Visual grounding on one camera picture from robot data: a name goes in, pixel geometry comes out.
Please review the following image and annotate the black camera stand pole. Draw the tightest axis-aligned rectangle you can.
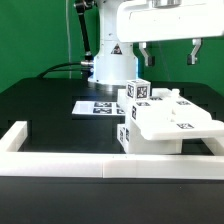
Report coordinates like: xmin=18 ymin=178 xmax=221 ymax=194
xmin=74 ymin=0 xmax=95 ymax=66

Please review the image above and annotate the white U-shaped fence frame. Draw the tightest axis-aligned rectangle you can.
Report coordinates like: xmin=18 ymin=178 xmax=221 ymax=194
xmin=0 ymin=121 xmax=224 ymax=180

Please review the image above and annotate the white chair back bar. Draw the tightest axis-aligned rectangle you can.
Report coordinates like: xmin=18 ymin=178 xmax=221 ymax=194
xmin=117 ymin=89 xmax=172 ymax=123

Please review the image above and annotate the white chair back part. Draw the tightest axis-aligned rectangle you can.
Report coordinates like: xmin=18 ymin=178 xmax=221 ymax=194
xmin=136 ymin=88 xmax=224 ymax=140

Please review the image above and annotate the white tag sheet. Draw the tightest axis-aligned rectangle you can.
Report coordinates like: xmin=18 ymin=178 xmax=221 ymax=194
xmin=72 ymin=101 xmax=125 ymax=116

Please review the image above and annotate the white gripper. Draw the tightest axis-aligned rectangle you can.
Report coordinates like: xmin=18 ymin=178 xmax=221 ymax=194
xmin=117 ymin=0 xmax=224 ymax=67

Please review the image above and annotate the black cable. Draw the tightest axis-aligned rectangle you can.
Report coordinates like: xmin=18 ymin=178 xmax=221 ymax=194
xmin=36 ymin=61 xmax=92 ymax=79

